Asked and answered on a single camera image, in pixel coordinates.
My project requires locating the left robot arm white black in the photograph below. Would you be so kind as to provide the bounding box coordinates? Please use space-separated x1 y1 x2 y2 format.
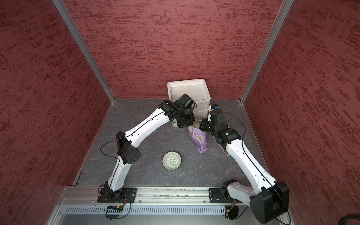
97 94 197 203

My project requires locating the white foam box stack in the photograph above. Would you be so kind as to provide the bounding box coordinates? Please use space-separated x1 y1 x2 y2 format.
167 79 211 120

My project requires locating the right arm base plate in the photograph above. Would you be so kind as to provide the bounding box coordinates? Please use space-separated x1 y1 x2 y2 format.
209 188 234 204

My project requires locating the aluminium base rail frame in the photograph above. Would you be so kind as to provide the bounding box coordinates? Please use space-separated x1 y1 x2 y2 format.
48 186 259 225

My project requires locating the corner aluminium post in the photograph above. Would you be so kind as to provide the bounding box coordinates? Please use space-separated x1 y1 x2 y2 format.
238 0 294 104
52 0 116 104

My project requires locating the left corner aluminium post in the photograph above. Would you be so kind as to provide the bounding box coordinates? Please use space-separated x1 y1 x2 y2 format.
52 0 116 104

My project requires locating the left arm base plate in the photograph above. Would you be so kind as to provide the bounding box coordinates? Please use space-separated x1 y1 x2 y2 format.
97 187 137 203

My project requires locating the left base cable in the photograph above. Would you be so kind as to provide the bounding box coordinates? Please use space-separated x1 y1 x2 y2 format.
104 193 133 220

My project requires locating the base cable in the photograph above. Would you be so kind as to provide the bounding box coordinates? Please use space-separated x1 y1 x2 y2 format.
104 193 133 220
223 199 249 221

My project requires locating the purple oats bag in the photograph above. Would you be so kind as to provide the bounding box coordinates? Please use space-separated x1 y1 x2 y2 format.
188 126 208 153

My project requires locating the right corner aluminium post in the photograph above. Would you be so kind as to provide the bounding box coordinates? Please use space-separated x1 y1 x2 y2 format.
238 0 294 104

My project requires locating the white patterned breakfast bowl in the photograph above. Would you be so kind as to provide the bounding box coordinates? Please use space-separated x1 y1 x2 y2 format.
162 151 182 171

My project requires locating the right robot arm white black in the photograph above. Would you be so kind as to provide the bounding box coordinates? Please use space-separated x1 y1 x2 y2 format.
200 104 290 224

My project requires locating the dog picture book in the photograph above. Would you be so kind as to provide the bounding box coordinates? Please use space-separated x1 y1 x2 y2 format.
213 137 232 158

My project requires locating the right base cable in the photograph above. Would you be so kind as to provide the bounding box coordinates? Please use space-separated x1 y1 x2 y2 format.
223 199 249 221

